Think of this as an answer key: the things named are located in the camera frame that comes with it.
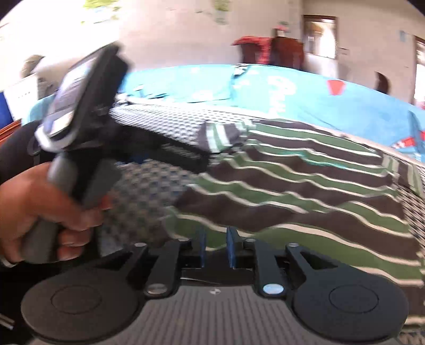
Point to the green brown striped shirt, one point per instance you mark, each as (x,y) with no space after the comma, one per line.
(298,199)

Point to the small dark chair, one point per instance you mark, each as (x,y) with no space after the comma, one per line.
(381,83)

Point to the window with wooden frame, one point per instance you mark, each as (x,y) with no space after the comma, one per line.
(320,36)

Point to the houndstooth sofa seat mat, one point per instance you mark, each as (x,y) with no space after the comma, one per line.
(146,192)

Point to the person's left hand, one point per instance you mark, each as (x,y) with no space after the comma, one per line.
(23,205)

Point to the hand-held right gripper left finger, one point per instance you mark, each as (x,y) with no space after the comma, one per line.
(202,247)

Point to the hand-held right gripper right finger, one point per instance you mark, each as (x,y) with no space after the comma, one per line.
(231,247)

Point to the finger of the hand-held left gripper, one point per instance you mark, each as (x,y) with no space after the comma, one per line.
(182,156)

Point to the vase with flowers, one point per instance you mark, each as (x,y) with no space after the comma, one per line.
(281,30)

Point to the red patterned cloth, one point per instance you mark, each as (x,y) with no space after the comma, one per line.
(254,46)

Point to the blue board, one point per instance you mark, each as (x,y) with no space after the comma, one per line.
(6,109)

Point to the white cabinet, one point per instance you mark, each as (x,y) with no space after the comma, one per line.
(23,89)

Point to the wooden doorway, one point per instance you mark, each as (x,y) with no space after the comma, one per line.
(420,69)

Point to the brown wooden chair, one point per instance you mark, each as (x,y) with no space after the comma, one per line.
(287,53)

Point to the blue printed sofa cover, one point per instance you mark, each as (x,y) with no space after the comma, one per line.
(199,86)

